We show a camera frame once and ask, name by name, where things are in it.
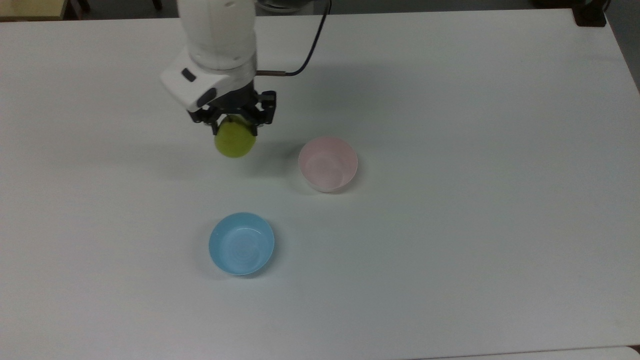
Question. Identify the blue plastic bowl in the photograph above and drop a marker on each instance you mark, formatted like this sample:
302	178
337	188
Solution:
241	245

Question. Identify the pink plastic bowl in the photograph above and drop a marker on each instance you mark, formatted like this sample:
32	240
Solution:
327	167

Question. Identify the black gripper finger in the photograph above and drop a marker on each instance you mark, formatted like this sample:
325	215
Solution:
264	107
207	117

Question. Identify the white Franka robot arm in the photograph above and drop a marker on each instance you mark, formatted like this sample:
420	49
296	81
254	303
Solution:
220	35

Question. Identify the green pear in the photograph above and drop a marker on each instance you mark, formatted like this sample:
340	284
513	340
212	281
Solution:
235	142

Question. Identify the light wooden board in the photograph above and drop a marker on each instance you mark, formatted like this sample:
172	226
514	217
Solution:
30	7

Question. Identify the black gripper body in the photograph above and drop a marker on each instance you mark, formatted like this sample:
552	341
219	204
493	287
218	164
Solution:
232	102

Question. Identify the black corner mount clamp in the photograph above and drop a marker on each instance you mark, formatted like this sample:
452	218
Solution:
590	17

